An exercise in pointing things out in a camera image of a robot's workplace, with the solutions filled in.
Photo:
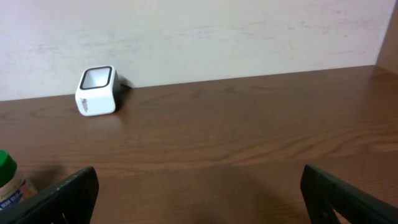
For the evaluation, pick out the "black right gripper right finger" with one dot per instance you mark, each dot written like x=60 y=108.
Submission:
x=326 y=195

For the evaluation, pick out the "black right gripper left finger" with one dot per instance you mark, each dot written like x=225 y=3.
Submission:
x=72 y=200

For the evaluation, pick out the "green lid supplement bottle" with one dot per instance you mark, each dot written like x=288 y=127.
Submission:
x=15 y=187

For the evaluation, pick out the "white barcode scanner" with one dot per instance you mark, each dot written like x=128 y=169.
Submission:
x=98 y=91

